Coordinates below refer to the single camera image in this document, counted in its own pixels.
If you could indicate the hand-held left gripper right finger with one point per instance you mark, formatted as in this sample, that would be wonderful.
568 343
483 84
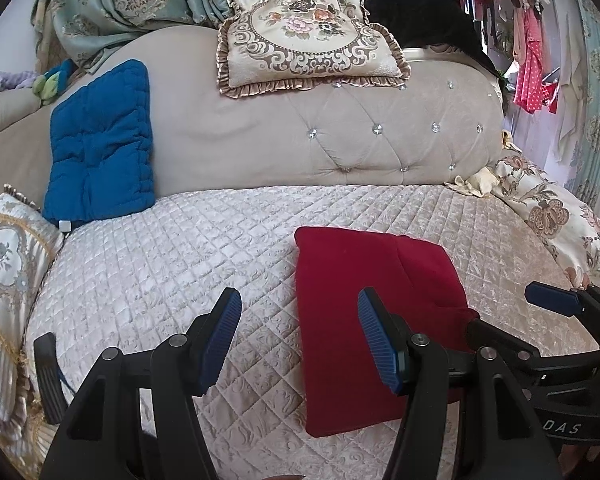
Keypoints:
376 342

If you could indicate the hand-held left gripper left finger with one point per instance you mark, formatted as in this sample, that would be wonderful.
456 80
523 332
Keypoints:
225 330

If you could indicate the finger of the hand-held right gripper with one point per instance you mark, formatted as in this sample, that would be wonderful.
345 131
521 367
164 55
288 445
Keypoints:
550 297
502 339

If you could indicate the red garment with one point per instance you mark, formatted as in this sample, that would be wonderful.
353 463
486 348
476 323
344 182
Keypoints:
345 285

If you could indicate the rack of hanging clothes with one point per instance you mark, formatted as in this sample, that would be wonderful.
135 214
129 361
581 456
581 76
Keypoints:
530 60

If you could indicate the white quilted bedspread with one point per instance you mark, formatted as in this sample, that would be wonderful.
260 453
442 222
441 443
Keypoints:
180 260

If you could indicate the cream floral pillow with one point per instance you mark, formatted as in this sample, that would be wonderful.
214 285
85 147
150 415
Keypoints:
550 210

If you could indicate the cream crumpled cloth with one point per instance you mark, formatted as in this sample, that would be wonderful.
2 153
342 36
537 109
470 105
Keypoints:
475 182

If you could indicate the beige tufted headboard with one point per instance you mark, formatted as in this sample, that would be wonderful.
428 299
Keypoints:
280 130

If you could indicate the white gold ornate pillow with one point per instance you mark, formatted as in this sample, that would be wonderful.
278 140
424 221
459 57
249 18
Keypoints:
10 270

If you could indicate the blue quilted cushion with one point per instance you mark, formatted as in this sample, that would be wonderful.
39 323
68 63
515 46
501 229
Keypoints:
100 145

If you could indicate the green plush toy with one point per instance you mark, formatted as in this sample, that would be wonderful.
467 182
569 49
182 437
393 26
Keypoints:
47 87

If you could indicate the floral ruffled pillow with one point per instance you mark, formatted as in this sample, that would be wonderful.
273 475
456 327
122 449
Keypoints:
305 35

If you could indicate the black cloth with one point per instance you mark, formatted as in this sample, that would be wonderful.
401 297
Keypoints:
425 15

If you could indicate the purple fluffy cloth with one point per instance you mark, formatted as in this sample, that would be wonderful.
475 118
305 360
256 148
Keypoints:
5 80

